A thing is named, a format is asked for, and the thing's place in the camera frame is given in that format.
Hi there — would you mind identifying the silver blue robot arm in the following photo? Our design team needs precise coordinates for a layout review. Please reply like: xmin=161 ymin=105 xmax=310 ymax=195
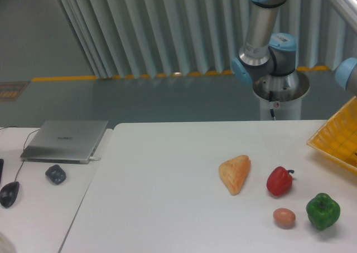
xmin=231 ymin=0 xmax=356 ymax=100

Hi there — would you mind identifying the red bell pepper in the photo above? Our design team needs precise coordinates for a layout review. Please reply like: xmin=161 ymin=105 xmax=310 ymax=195
xmin=266 ymin=166 xmax=295 ymax=196

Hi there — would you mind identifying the green bell pepper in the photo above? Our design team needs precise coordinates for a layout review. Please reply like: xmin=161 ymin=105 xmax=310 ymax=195
xmin=306 ymin=193 xmax=341 ymax=231

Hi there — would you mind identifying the orange triangular bread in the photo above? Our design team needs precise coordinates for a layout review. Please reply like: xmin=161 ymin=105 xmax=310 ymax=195
xmin=218 ymin=155 xmax=251 ymax=196

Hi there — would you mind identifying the silver laptop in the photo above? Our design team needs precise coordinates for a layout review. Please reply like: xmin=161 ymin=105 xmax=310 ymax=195
xmin=21 ymin=120 xmax=108 ymax=164

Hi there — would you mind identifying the black power adapter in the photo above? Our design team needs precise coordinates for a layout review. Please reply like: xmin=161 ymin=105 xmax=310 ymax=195
xmin=45 ymin=164 xmax=66 ymax=185

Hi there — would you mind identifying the brown egg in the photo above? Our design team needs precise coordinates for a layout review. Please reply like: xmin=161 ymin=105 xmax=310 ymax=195
xmin=273 ymin=208 xmax=296 ymax=228

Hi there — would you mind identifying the yellow plastic basket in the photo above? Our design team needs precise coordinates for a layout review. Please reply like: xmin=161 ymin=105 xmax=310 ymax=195
xmin=306 ymin=97 xmax=356 ymax=174

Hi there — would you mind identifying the white side table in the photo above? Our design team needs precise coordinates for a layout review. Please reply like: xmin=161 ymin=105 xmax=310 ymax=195
xmin=1 ymin=127 xmax=112 ymax=252

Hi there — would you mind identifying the black keyboard edge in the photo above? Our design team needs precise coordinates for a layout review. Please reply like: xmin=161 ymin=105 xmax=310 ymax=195
xmin=0 ymin=159 xmax=4 ymax=184

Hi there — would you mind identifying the black computer mouse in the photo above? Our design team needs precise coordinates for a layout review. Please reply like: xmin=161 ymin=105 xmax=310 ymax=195
xmin=0 ymin=181 xmax=20 ymax=208

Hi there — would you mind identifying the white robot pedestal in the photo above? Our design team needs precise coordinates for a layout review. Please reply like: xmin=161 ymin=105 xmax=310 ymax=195
xmin=253 ymin=71 xmax=310 ymax=120

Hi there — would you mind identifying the black mouse cable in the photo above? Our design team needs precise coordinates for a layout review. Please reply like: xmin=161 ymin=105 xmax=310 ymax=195
xmin=0 ymin=126 xmax=41 ymax=184

